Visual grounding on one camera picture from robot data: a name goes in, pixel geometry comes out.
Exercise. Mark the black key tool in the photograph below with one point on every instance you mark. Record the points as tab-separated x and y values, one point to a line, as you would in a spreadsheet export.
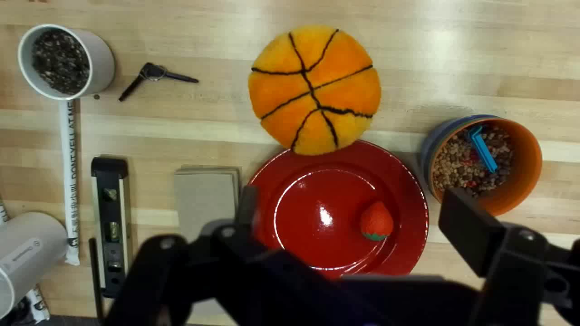
151	70

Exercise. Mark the grey square pad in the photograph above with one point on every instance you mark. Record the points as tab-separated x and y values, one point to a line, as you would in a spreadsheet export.
206	199

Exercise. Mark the white cup with dark contents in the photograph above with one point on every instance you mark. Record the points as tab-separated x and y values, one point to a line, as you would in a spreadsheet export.
101	60

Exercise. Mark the red plate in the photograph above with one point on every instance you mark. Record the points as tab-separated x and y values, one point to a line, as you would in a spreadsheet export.
315	210

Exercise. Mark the white ruler strip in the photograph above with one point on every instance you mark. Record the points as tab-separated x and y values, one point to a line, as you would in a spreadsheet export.
70	181

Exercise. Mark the red strawberry toy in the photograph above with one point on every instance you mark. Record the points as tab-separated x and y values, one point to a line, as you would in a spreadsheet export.
376	221

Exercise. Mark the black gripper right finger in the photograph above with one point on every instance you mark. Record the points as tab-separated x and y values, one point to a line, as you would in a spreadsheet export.
474	232

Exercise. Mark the black spirit level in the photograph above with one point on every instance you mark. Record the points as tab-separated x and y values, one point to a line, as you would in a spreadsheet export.
110	228

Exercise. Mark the orange basketball plush toy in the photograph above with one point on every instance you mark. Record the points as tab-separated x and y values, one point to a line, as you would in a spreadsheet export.
315	90

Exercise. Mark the blue bowl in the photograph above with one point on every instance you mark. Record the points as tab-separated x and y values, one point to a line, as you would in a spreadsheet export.
431	147

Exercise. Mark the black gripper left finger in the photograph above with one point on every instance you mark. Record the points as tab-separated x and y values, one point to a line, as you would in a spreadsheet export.
247	210

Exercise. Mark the white cylindrical device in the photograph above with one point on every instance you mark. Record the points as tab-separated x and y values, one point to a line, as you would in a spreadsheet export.
28	253

